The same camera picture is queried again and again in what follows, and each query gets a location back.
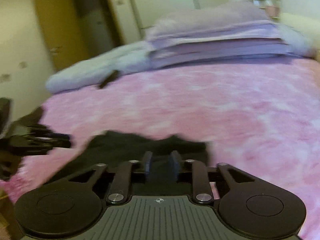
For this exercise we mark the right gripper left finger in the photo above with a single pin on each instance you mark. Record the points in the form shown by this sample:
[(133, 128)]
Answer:
[(70, 205)]

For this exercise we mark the black remote control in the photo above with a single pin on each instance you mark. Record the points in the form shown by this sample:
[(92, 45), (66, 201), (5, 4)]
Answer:
[(109, 79)]

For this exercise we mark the pink floral bed blanket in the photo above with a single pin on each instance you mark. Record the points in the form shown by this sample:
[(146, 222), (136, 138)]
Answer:
[(261, 116)]

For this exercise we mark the light grey striped pillow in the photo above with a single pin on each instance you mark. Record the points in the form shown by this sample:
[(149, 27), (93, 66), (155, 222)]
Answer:
[(127, 59)]

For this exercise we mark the cream pillow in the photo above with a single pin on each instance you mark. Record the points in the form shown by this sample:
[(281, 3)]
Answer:
[(302, 27)]

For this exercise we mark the wooden door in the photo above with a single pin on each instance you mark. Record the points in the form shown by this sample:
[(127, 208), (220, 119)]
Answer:
[(61, 31)]

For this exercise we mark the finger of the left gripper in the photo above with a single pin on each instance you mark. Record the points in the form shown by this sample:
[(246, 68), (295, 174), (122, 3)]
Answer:
[(38, 131), (26, 145)]

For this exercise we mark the folded lilac blanket stack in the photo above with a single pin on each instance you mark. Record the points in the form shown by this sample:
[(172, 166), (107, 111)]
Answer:
[(236, 29)]

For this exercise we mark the black garment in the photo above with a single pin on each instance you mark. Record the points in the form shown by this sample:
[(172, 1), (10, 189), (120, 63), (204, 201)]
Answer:
[(113, 148)]

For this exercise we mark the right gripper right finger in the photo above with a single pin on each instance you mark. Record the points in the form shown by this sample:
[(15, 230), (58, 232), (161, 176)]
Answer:
[(245, 204)]

